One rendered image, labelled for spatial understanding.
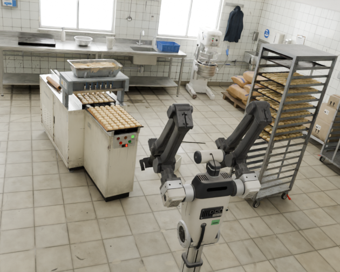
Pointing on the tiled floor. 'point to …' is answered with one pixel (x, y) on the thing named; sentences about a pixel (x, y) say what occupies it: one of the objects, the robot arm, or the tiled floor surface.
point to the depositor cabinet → (65, 123)
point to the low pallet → (233, 100)
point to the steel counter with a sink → (134, 53)
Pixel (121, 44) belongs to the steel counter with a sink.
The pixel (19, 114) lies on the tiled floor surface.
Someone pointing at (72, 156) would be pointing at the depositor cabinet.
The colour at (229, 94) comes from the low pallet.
